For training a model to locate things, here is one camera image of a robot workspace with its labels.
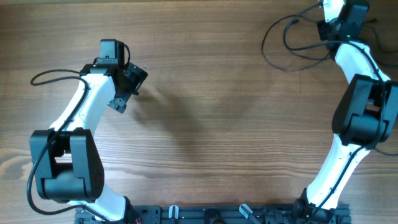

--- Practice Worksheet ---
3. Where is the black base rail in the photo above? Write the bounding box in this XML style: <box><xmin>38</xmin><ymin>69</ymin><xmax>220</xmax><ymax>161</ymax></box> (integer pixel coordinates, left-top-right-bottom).
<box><xmin>74</xmin><ymin>203</ymin><xmax>352</xmax><ymax>224</ymax></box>

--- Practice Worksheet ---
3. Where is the black usb cable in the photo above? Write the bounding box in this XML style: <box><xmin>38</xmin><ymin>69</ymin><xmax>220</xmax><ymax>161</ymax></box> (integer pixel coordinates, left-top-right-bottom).
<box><xmin>360</xmin><ymin>17</ymin><xmax>398</xmax><ymax>68</ymax></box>
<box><xmin>373</xmin><ymin>146</ymin><xmax>398</xmax><ymax>157</ymax></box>
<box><xmin>261</xmin><ymin>14</ymin><xmax>332</xmax><ymax>73</ymax></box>

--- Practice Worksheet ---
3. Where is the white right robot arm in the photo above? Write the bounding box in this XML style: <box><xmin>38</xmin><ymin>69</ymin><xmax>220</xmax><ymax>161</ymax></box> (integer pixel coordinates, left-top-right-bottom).
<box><xmin>292</xmin><ymin>1</ymin><xmax>397</xmax><ymax>223</ymax></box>

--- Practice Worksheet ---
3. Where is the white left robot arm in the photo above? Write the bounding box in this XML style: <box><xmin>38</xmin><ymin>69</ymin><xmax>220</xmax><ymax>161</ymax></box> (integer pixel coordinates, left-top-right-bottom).
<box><xmin>26</xmin><ymin>39</ymin><xmax>147</xmax><ymax>223</ymax></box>

